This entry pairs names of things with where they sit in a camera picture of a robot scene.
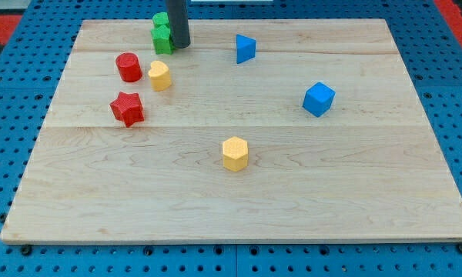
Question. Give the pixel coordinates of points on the blue cube block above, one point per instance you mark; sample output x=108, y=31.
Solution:
x=318, y=99

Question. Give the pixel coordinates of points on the yellow heart block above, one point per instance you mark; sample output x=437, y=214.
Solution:
x=159, y=75

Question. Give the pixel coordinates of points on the red cylinder block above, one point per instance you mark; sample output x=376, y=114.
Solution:
x=128, y=66

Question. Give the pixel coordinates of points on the yellow hexagon block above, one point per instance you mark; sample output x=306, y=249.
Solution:
x=235, y=154

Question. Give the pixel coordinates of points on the red star block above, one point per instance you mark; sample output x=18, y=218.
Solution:
x=127, y=108

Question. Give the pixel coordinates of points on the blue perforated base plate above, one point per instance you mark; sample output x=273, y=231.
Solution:
x=32, y=63

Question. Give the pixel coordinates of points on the light wooden board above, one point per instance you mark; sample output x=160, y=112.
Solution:
x=369, y=170

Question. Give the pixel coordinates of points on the blue triangle block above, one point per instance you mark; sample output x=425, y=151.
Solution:
x=245, y=48

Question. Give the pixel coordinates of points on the green circle block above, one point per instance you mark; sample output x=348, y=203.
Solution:
x=160, y=19

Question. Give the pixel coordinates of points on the green star block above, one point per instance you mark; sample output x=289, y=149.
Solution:
x=161, y=39

